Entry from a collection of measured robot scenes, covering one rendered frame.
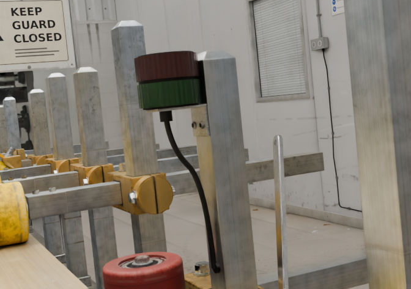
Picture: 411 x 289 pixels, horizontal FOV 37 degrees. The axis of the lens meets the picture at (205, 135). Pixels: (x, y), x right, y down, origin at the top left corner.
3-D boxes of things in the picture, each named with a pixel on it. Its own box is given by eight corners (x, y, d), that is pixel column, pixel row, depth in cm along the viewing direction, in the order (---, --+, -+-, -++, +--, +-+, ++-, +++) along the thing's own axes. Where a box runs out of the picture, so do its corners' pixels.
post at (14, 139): (30, 244, 202) (13, 96, 199) (32, 245, 198) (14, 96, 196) (19, 245, 200) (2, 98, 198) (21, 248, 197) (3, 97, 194)
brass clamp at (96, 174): (101, 186, 116) (98, 160, 116) (123, 193, 104) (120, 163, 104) (69, 192, 114) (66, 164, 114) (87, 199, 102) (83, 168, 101)
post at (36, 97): (63, 279, 156) (41, 89, 154) (66, 282, 153) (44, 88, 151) (49, 282, 155) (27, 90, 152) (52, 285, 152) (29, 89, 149)
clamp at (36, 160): (51, 171, 162) (48, 151, 162) (61, 174, 150) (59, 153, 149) (26, 174, 159) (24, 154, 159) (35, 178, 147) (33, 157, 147)
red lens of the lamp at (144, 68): (185, 79, 63) (182, 57, 63) (210, 74, 57) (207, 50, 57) (128, 84, 60) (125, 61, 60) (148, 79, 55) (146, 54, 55)
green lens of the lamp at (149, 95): (187, 104, 63) (185, 82, 63) (212, 101, 57) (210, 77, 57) (131, 109, 60) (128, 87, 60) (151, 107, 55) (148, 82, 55)
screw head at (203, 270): (208, 269, 70) (207, 259, 70) (216, 273, 68) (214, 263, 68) (191, 273, 69) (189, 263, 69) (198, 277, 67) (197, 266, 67)
